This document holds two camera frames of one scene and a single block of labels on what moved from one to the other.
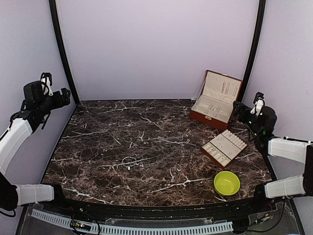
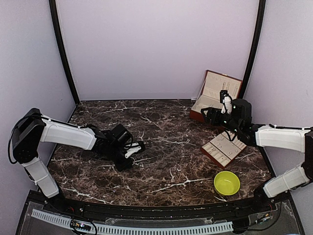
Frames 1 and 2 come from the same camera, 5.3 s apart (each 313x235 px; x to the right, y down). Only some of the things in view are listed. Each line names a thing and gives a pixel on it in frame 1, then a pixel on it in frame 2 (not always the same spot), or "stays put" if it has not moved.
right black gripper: x=242 y=106 to x=212 y=110
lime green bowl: x=226 y=183 stays put
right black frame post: x=262 y=7 stays put
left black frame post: x=53 y=7 stays put
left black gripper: x=59 y=103 to x=127 y=164
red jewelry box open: x=216 y=98 stays put
